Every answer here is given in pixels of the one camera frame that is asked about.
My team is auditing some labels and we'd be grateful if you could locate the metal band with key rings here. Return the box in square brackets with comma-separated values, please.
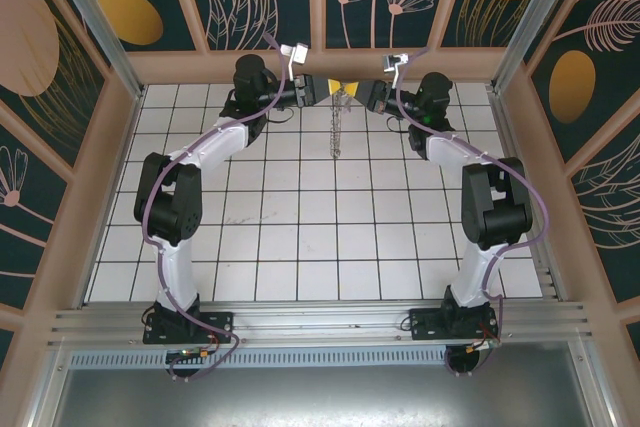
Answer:
[327, 86, 351, 159]

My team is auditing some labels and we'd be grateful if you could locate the grey metal sheet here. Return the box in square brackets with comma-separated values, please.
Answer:
[29, 366, 619, 427]

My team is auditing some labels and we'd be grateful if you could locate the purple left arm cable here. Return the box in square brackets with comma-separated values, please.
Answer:
[139, 32, 246, 383]

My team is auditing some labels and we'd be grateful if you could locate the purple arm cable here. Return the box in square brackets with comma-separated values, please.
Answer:
[394, 46, 551, 348]
[139, 32, 246, 383]

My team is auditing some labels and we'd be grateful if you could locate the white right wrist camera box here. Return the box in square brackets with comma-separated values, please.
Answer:
[381, 52, 411, 93]

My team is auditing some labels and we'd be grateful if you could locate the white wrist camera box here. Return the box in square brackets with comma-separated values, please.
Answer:
[381, 52, 411, 93]
[279, 41, 310, 93]

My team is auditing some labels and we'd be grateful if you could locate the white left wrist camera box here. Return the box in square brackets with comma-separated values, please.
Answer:
[279, 41, 310, 93]

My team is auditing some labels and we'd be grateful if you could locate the aluminium side rail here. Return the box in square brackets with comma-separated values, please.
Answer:
[487, 86, 569, 302]

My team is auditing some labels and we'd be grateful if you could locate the aluminium corner post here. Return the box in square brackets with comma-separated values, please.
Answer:
[39, 0, 147, 98]
[489, 0, 586, 93]

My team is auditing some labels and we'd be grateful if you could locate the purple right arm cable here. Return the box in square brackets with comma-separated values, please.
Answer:
[394, 46, 551, 348]

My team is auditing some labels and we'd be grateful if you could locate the aluminium mounting rail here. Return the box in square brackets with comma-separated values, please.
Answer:
[47, 300, 594, 348]

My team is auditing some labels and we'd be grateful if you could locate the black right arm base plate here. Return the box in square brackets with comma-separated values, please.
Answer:
[408, 306, 501, 343]

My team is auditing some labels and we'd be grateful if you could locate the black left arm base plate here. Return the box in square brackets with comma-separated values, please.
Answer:
[143, 310, 235, 346]

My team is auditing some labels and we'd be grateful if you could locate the small circuit board with wires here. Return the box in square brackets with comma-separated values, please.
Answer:
[464, 338, 501, 354]
[166, 347, 211, 364]

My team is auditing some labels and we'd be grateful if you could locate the perforated metal cable tray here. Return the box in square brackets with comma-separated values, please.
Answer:
[67, 350, 571, 369]

